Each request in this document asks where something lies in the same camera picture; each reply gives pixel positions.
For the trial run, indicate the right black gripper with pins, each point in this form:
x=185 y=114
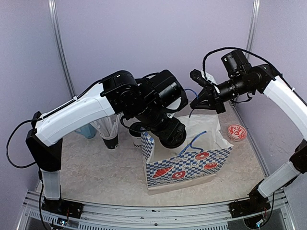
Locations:
x=207 y=92

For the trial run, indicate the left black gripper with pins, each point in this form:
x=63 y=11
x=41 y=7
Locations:
x=171 y=135

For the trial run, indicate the white paper coffee cup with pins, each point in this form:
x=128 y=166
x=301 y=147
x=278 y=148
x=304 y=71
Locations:
x=137 y=141

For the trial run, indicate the black plastic cup lid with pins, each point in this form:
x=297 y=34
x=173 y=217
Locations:
x=135 y=129

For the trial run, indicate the checkered paper takeout bag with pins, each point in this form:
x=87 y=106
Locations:
x=196 y=161

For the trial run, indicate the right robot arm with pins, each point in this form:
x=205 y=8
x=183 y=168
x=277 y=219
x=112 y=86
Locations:
x=250 y=73

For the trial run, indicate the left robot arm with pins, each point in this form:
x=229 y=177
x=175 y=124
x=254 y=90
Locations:
x=152 y=100

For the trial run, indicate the red patterned small bowl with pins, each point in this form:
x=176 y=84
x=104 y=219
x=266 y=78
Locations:
x=236 y=132

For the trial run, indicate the black paper cup with straws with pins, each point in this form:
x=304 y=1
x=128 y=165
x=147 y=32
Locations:
x=111 y=143

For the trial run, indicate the bundle of wrapped white straws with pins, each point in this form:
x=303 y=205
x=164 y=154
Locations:
x=107 y=127

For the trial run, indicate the light blue ceramic mug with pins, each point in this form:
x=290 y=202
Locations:
x=88 y=131

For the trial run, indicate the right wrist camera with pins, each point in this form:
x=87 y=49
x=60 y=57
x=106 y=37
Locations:
x=201 y=79

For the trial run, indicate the right aluminium corner post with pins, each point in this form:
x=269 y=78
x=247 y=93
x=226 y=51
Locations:
x=253 y=24

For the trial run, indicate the aluminium corner post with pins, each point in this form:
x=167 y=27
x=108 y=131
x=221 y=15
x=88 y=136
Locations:
x=56 y=29
x=253 y=24

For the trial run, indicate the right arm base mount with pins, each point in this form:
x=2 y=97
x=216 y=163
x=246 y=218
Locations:
x=255 y=203

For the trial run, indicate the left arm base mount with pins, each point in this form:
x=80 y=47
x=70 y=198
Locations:
x=63 y=207

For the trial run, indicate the aluminium front rail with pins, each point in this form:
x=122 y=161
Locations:
x=214 y=216

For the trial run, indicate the left aluminium corner post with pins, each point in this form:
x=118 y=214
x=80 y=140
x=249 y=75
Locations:
x=56 y=29

